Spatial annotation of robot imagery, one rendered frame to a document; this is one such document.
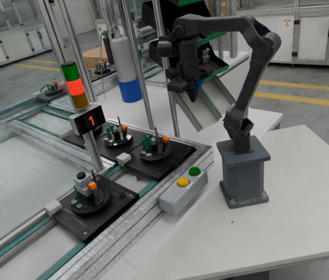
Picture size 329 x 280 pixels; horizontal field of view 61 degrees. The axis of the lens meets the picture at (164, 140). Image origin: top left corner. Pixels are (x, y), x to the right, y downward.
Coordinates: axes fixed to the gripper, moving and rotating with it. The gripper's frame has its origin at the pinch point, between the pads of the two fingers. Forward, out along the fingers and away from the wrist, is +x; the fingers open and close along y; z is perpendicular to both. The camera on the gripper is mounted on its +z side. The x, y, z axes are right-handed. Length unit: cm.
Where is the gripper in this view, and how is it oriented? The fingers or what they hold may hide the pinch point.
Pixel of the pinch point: (192, 93)
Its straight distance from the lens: 98.2
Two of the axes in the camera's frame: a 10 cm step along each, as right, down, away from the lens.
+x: 1.5, 8.5, 5.1
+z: -7.5, -2.4, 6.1
